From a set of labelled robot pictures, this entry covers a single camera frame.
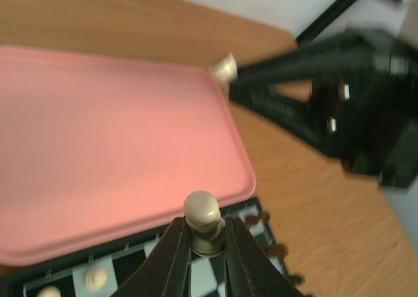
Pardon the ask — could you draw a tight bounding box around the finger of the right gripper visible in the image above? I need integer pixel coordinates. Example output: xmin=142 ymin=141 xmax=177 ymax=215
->
xmin=235 ymin=35 xmax=353 ymax=82
xmin=229 ymin=83 xmax=327 ymax=153

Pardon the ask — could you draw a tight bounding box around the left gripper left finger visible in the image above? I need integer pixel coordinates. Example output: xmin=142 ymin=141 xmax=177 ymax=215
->
xmin=113 ymin=217 xmax=191 ymax=297

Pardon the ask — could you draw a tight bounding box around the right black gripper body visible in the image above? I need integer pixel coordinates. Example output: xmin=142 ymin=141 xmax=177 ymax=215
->
xmin=310 ymin=29 xmax=417 ymax=188

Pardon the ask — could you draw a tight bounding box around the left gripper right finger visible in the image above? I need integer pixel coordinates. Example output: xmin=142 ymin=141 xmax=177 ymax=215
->
xmin=225 ymin=217 xmax=304 ymax=297

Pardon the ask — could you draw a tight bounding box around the white pawn eight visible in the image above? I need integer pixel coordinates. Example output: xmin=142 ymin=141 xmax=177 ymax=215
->
xmin=84 ymin=267 xmax=108 ymax=291

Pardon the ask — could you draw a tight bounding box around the white chess knight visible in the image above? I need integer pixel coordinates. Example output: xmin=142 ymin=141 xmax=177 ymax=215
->
xmin=210 ymin=53 xmax=238 ymax=83

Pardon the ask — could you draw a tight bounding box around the white chess rook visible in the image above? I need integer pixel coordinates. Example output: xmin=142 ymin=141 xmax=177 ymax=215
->
xmin=37 ymin=286 xmax=61 ymax=297

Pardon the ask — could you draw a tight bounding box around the brown chess pieces back row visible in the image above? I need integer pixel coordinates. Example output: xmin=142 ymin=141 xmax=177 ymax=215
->
xmin=244 ymin=210 xmax=305 ymax=287

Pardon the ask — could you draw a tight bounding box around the black white chess board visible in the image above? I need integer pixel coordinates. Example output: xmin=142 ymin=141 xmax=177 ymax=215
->
xmin=1 ymin=198 xmax=299 ymax=296

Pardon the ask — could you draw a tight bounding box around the pink plastic tray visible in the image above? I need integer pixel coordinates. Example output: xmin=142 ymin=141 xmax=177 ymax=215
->
xmin=1 ymin=46 xmax=255 ymax=266

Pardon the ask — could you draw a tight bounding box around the black aluminium frame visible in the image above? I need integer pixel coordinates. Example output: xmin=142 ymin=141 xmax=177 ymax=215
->
xmin=296 ymin=0 xmax=357 ymax=45

